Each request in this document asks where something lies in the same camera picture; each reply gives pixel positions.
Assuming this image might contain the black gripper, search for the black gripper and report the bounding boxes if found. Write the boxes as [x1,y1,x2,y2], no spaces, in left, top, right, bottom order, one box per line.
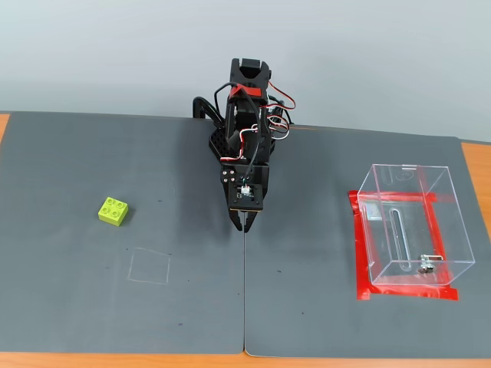
[220,163,270,233]

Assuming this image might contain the green lego block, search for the green lego block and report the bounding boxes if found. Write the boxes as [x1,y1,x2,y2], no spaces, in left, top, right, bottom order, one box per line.
[97,196,130,228]

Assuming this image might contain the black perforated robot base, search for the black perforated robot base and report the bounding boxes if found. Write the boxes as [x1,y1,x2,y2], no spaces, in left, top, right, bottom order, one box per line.
[206,126,278,165]

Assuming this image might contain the gray mat under box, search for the gray mat under box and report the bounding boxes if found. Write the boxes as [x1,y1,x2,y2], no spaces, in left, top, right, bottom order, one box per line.
[243,124,491,360]

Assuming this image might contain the transparent acrylic box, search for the transparent acrylic box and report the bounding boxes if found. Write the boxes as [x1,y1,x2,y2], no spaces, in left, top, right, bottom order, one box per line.
[357,163,476,287]

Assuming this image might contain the black table clamp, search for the black table clamp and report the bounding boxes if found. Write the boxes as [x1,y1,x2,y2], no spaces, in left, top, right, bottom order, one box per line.
[191,96,224,130]

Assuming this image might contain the red tape band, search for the red tape band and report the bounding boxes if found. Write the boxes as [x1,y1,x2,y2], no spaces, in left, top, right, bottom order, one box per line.
[229,84,263,99]

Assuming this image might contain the gray mat with chalk square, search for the gray mat with chalk square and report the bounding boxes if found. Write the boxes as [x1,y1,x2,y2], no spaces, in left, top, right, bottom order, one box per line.
[0,110,246,356]

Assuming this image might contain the silver metal latch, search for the silver metal latch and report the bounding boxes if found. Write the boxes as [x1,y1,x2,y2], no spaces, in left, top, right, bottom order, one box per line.
[417,254,444,274]

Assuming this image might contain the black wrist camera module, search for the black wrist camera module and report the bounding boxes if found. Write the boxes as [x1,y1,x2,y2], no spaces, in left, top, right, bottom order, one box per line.
[229,182,266,215]

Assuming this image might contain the red white black servo wire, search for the red white black servo wire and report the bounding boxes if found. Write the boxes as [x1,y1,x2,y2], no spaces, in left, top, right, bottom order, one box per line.
[266,80,297,142]
[219,125,262,163]

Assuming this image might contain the black camera cable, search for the black camera cable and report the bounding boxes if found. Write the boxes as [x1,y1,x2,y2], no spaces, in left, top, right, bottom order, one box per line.
[213,82,259,183]

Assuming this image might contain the black power cable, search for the black power cable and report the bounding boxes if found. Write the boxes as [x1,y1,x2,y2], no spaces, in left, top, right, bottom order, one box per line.
[268,94,295,126]

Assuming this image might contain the red tape frame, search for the red tape frame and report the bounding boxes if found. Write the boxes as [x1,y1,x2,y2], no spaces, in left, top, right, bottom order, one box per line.
[348,190,460,302]

